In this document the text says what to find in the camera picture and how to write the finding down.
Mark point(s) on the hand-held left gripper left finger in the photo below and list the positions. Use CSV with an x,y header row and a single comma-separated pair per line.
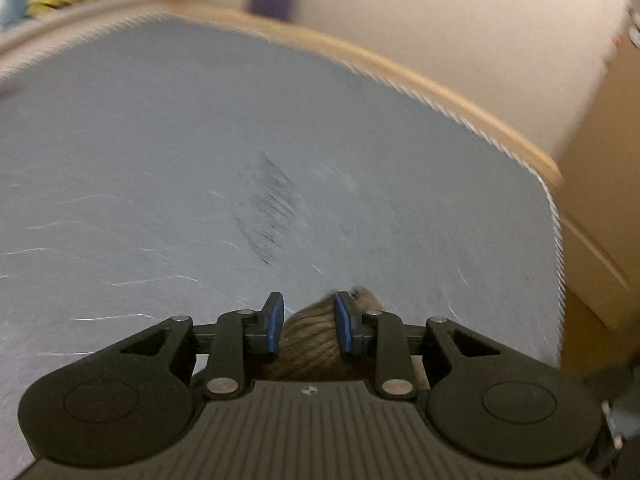
x,y
274,322

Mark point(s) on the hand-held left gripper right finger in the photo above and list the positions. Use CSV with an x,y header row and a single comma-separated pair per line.
x,y
343,324

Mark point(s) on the grey quilted mattress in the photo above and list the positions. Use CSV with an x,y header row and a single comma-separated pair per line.
x,y
175,160

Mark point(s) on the light wooden cabinet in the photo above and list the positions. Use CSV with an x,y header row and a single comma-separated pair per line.
x,y
610,185

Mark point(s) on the wooden bed frame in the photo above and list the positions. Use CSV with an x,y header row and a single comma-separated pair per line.
x,y
450,94

